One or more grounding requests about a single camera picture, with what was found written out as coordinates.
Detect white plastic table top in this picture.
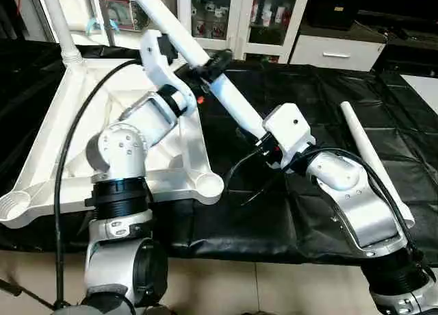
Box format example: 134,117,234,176
0,49,225,229

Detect white glass-door cabinet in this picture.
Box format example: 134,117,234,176
177,0,313,62

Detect black work mat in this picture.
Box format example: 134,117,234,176
0,40,438,264

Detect blue grey floor appliance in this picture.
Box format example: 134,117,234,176
88,0,149,36

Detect white drawer unit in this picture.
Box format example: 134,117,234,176
290,34,385,73

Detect black metal bench leg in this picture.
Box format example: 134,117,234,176
0,277,54,313

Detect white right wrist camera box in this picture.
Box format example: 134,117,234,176
262,103,318,169

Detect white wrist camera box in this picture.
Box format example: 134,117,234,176
139,29,198,112
262,103,318,169

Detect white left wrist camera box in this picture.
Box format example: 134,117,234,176
139,29,198,112

